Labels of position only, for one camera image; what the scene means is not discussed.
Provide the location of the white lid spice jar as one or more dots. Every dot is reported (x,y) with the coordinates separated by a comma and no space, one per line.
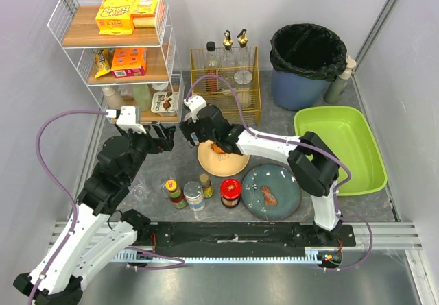
(193,140)

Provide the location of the dark soy sauce bottle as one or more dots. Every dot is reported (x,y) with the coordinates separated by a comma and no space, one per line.
(211,66)

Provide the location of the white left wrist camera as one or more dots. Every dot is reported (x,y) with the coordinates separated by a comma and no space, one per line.
(127,118)

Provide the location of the red lid sauce jar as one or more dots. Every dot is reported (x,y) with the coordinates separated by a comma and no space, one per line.
(230,191)

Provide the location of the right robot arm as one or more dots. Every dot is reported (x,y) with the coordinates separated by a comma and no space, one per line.
(313,164)

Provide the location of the small yellow spice bottle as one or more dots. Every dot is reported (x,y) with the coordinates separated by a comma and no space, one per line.
(206,185)

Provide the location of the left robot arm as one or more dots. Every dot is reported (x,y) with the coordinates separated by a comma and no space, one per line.
(70,266)

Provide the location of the beige round plate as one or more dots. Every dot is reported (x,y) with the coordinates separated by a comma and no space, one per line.
(220,165)

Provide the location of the yellow candy bag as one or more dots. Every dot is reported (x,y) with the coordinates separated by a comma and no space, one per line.
(102,64)

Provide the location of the yellow cap sauce bottle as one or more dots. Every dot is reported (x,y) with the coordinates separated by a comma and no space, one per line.
(175,194)

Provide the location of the orange fried chicken piece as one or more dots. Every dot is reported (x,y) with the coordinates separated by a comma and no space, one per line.
(216,148)

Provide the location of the chobani yogurt tub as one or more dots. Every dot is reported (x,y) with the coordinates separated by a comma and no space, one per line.
(164,104)

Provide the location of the clear plastic cup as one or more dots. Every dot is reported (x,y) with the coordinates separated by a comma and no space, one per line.
(139,188)
(159,180)

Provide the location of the brown food piece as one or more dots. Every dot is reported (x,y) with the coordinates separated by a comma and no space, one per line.
(269,198)

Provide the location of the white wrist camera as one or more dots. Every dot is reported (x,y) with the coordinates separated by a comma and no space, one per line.
(194,103)
(127,118)

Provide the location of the silver lid spice jar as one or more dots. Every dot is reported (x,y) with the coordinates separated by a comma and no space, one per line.
(194,196)

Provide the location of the yellow snack box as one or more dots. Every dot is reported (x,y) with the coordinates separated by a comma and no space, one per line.
(114,17)

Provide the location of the blue ceramic plate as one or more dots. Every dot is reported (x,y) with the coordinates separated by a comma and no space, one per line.
(283,186)

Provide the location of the pale green bottle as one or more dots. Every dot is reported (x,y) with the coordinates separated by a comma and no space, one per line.
(142,96)

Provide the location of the green plastic tray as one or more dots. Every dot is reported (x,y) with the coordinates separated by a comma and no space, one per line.
(347,133)

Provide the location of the yellow sponge pack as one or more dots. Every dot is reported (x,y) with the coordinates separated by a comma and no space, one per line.
(143,13)

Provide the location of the glass oil bottle gold spout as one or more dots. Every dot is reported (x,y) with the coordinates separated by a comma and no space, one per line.
(244,58)

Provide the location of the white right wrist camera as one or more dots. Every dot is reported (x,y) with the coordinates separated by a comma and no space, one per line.
(194,103)

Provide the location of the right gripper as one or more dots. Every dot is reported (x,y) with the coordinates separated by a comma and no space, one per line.
(197,131)

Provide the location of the beige squeeze bottle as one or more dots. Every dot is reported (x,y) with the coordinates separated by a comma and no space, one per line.
(112,97)

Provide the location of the white wire shelf rack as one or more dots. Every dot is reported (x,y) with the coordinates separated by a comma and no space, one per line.
(73,25)

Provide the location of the grey green pump bottle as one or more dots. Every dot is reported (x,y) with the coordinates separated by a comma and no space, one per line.
(337,87)

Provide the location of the white lid container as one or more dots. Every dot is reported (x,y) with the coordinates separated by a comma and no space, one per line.
(159,86)

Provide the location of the blue trash bin black bag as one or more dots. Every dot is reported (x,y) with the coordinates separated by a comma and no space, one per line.
(305,58)

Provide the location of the tall clear jar silver lid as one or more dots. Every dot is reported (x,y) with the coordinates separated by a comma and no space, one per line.
(243,85)

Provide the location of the yellow wire basket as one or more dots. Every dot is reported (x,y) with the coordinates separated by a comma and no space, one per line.
(226,98)

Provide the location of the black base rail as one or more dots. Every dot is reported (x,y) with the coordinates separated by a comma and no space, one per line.
(239,239)

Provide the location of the orange cardboard box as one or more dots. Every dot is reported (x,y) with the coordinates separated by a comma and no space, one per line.
(129,62)

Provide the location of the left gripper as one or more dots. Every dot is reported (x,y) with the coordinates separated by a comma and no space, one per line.
(153,137)

